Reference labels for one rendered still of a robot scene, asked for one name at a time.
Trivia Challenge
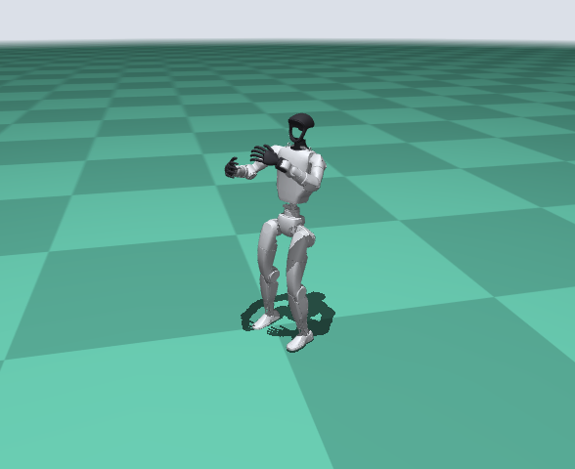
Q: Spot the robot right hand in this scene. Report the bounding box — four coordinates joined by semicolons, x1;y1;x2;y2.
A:
225;157;239;179

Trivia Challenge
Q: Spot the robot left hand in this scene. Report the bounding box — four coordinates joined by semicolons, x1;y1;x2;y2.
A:
250;145;287;173

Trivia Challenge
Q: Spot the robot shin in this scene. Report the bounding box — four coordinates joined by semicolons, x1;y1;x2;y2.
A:
288;286;308;336
260;275;278;317

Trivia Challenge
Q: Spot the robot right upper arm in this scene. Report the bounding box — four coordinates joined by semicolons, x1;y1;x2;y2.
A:
246;145;282;180

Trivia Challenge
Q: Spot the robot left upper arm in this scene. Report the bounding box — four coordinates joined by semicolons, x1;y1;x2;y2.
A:
303;153;327;192

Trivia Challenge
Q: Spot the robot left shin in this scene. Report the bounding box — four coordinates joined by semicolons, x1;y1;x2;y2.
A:
288;286;308;336

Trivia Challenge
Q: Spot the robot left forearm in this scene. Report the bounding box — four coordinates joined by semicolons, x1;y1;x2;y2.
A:
280;159;320;187

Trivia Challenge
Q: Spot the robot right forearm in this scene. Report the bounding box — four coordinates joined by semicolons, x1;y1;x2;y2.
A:
233;164;248;178

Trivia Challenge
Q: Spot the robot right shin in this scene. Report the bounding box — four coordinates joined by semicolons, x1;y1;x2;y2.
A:
260;275;278;317

